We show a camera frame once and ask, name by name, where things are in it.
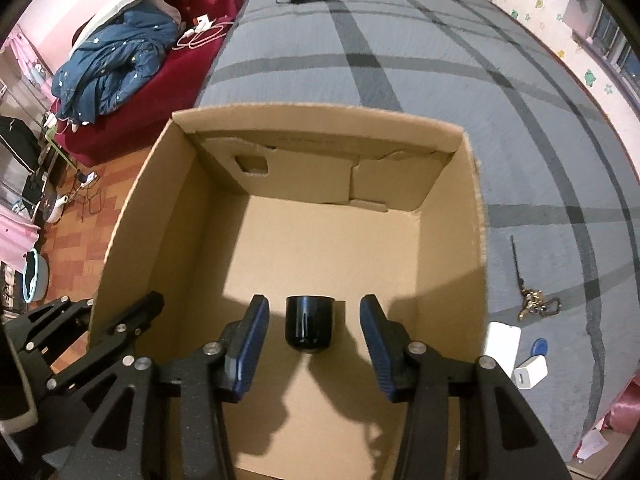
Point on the black bag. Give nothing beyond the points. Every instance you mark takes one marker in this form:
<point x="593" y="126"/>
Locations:
<point x="17" y="140"/>

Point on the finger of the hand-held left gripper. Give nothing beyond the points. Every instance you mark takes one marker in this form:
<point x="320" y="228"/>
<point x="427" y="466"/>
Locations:
<point x="55" y="322"/>
<point x="135" y="322"/>

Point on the pink printed curtain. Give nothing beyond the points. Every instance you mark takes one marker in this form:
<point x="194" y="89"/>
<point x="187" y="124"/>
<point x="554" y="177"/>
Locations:
<point x="15" y="240"/>

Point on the brown cardboard box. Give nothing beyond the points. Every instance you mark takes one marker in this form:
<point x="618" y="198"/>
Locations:
<point x="325" y="240"/>

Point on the small white charger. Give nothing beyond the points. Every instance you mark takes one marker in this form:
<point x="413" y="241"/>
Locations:
<point x="530" y="374"/>

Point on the grey plaid bed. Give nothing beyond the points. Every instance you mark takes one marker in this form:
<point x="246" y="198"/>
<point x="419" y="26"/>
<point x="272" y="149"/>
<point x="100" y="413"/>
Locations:
<point x="425" y="60"/>

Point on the white rectangular box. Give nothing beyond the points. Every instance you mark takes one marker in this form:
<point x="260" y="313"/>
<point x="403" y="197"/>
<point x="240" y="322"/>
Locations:
<point x="502" y="347"/>

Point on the white paper sheet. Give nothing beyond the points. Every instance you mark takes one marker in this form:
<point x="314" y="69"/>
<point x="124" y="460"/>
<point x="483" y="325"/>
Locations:
<point x="592" y="445"/>

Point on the white floor appliance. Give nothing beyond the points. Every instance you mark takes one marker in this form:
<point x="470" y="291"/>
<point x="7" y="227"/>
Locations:
<point x="55" y="212"/>

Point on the red shiny cloth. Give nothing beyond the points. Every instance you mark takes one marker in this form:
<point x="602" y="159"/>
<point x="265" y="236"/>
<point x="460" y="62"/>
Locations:
<point x="625" y="410"/>

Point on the blue star-print quilt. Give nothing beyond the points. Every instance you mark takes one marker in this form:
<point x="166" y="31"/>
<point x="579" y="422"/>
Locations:
<point x="110" y="70"/>

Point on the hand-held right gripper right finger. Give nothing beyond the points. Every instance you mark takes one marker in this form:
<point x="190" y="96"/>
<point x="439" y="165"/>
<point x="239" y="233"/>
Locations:
<point x="380" y="355"/>

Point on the red velvet sofa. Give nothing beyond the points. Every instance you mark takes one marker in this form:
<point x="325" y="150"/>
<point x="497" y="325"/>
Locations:
<point x="170" y="85"/>

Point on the small glass side table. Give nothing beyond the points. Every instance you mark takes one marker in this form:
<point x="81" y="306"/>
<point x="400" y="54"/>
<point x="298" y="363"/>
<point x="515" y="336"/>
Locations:
<point x="50" y="135"/>

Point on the white pillow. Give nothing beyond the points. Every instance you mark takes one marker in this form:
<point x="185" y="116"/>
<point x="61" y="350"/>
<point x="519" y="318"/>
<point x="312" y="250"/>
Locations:
<point x="125" y="5"/>

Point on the light blue basin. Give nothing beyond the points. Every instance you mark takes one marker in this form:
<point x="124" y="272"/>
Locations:
<point x="35" y="285"/>

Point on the window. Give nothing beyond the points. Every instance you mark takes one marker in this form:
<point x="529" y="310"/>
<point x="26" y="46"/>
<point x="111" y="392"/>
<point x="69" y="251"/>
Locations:
<point x="612" y="35"/>

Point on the white floor power strip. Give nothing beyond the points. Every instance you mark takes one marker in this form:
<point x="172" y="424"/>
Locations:
<point x="89" y="178"/>

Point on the black glossy cup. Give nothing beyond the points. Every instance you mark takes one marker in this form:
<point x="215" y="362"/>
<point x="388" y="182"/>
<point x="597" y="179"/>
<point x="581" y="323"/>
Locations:
<point x="307" y="322"/>

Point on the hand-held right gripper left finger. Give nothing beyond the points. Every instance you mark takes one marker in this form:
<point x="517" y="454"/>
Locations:
<point x="247" y="350"/>

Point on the pink hanging clothes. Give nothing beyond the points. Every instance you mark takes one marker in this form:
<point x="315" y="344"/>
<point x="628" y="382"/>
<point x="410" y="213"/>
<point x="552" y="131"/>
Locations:
<point x="25" y="55"/>

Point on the blue key fob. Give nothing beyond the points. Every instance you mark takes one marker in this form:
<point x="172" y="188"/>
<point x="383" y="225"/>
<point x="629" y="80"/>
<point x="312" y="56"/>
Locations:
<point x="539" y="347"/>

